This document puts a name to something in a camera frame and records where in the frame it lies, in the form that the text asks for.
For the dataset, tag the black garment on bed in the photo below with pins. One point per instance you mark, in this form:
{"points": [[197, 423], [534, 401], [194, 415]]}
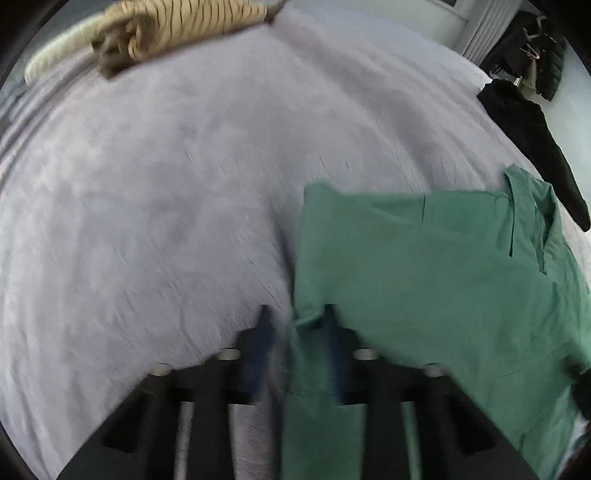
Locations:
{"points": [[524, 123]]}

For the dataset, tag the grey curtain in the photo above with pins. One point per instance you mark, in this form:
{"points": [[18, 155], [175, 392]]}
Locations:
{"points": [[486, 25]]}

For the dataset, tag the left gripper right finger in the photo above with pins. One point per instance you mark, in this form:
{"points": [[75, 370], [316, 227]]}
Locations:
{"points": [[419, 423]]}

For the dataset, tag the lavender plush bed blanket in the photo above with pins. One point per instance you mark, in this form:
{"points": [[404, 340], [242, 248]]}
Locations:
{"points": [[147, 218]]}

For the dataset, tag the beige striped folded garment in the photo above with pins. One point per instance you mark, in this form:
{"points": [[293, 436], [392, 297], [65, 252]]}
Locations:
{"points": [[131, 32]]}

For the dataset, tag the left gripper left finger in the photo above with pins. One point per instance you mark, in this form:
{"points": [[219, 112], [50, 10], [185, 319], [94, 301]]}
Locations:
{"points": [[138, 439]]}

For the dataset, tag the cream pillow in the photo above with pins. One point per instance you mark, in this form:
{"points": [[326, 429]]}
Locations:
{"points": [[68, 42]]}

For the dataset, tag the green work jacket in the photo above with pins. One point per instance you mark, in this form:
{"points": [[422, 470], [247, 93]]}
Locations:
{"points": [[483, 282]]}

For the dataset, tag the dark hanging clothes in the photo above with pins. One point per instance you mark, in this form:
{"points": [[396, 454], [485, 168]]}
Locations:
{"points": [[532, 48]]}

